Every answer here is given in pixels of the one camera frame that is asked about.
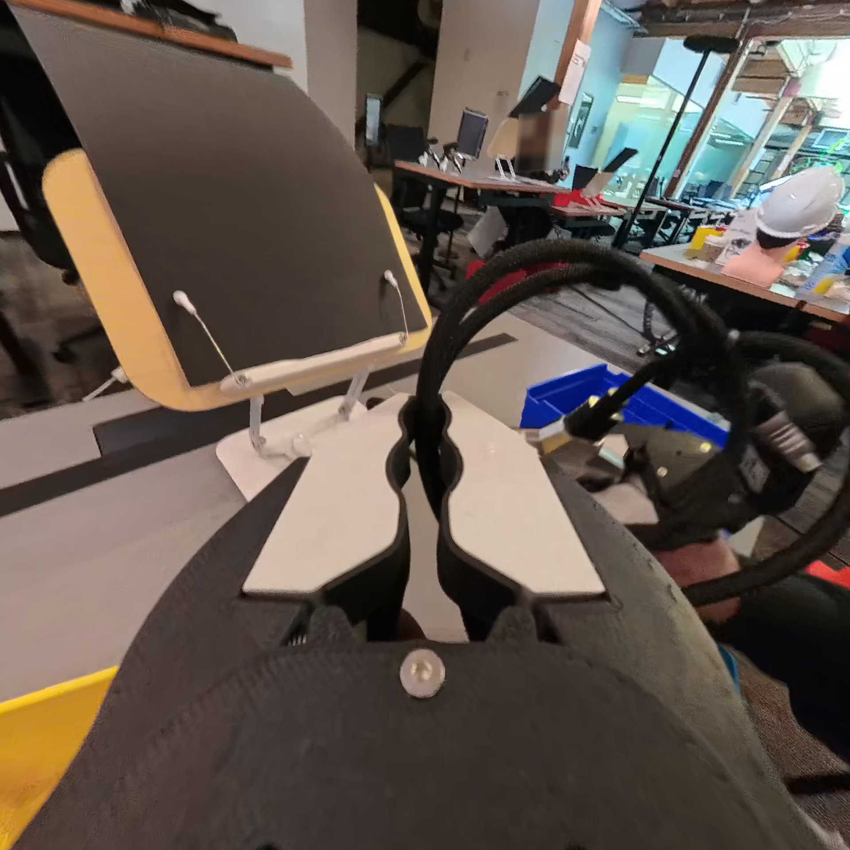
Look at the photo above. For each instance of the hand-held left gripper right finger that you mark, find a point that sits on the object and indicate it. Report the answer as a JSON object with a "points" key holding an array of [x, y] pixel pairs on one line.
{"points": [[524, 524]]}

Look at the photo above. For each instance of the red-brown top desk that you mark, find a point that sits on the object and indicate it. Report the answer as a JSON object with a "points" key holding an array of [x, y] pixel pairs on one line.
{"points": [[465, 178]]}

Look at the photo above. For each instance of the yellow plastic bin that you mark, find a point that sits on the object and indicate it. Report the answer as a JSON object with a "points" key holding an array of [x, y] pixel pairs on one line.
{"points": [[40, 750]]}

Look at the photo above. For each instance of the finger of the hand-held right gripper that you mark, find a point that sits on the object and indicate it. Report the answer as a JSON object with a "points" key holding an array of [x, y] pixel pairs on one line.
{"points": [[612, 451], [624, 504]]}

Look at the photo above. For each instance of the yellow container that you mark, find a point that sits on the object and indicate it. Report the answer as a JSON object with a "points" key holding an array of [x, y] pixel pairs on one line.
{"points": [[704, 239]]}

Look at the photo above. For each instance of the black tilted board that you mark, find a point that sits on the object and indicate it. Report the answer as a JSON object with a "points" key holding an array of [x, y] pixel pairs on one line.
{"points": [[534, 96]]}

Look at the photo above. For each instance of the grey computer monitor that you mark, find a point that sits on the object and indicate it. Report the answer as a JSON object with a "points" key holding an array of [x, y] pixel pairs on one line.
{"points": [[473, 133]]}

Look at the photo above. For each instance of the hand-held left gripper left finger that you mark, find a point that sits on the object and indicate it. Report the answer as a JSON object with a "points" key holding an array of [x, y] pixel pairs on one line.
{"points": [[332, 518]]}

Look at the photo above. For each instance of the black standing monitor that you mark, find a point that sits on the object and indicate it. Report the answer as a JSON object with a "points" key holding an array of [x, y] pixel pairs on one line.
{"points": [[374, 119]]}

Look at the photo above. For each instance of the grey work table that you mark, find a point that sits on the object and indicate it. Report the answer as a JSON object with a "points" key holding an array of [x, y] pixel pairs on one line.
{"points": [[677, 260]]}

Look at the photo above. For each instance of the blue plastic bin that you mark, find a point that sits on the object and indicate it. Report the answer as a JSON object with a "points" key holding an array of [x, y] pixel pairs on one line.
{"points": [[551, 398]]}

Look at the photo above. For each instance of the black sheet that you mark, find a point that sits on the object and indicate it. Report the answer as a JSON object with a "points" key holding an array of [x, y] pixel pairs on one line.
{"points": [[232, 199]]}

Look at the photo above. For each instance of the red plastic bin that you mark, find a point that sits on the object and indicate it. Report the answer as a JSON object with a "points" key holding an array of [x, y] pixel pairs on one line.
{"points": [[578, 199]]}

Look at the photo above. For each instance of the white hard hat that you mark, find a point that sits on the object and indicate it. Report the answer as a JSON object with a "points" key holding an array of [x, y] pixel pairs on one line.
{"points": [[797, 199]]}

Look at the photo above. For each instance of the person's right hand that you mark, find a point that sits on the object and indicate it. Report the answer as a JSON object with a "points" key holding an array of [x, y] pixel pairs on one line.
{"points": [[697, 561]]}

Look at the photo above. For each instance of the pink mannequin head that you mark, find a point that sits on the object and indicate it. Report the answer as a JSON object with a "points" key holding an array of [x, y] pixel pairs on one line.
{"points": [[750, 265]]}

